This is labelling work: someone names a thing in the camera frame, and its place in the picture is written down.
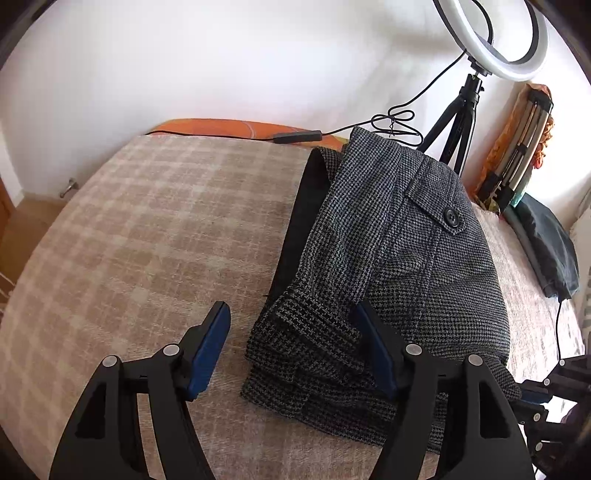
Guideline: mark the beige checked blanket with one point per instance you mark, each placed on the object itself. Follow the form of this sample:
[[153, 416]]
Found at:
[[138, 258]]

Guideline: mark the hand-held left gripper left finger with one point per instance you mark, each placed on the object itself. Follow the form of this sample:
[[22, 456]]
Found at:
[[210, 350]]

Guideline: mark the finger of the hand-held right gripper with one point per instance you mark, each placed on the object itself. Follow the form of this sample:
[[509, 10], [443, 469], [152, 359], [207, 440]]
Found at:
[[538, 398]]

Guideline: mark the grey houndstooth pants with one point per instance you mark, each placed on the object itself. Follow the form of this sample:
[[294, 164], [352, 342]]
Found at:
[[383, 272]]

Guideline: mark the folded clothes drying rack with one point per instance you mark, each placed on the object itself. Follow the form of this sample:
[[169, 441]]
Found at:
[[517, 147]]

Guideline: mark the metal door stopper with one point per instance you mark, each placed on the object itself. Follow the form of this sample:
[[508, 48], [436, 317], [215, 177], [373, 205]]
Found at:
[[69, 188]]

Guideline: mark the black tripod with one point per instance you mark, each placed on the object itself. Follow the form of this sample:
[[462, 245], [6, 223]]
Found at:
[[455, 124]]

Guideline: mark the dark blue cloth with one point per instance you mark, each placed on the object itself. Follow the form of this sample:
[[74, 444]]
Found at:
[[547, 244]]

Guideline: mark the orange pillow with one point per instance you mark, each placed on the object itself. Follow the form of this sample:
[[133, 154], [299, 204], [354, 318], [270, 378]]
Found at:
[[240, 128]]

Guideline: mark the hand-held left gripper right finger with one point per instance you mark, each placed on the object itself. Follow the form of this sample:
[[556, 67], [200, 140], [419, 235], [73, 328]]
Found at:
[[376, 350]]

